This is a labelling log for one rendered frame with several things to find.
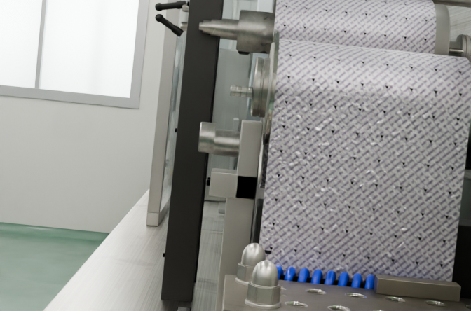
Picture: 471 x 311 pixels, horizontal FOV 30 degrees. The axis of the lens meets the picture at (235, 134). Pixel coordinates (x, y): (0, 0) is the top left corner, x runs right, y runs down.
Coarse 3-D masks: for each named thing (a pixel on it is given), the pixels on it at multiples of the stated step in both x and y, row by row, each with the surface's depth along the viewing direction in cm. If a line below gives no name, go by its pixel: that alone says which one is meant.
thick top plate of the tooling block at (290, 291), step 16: (224, 288) 95; (240, 288) 96; (288, 288) 98; (304, 288) 99; (320, 288) 100; (336, 288) 100; (352, 288) 101; (224, 304) 88; (240, 304) 88; (288, 304) 91; (304, 304) 91; (320, 304) 92; (336, 304) 93; (352, 304) 93; (368, 304) 94; (384, 304) 95; (400, 304) 96; (416, 304) 96; (432, 304) 98; (448, 304) 98; (464, 304) 99
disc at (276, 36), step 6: (276, 30) 109; (276, 36) 107; (276, 42) 106; (276, 48) 105; (276, 54) 104; (276, 60) 104; (276, 66) 104; (276, 72) 104; (270, 96) 104; (270, 102) 104; (270, 108) 104; (270, 114) 104; (270, 120) 105; (270, 126) 105; (264, 138) 108; (264, 144) 109
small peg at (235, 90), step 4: (232, 88) 108; (236, 88) 108; (240, 88) 108; (244, 88) 108; (248, 88) 108; (252, 88) 108; (232, 92) 108; (236, 92) 108; (240, 92) 108; (244, 92) 108; (248, 92) 108; (252, 92) 108; (240, 96) 109; (244, 96) 108; (248, 96) 108
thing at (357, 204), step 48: (288, 144) 105; (336, 144) 105; (384, 144) 105; (432, 144) 105; (288, 192) 105; (336, 192) 105; (384, 192) 105; (432, 192) 105; (288, 240) 105; (336, 240) 105; (384, 240) 105; (432, 240) 105
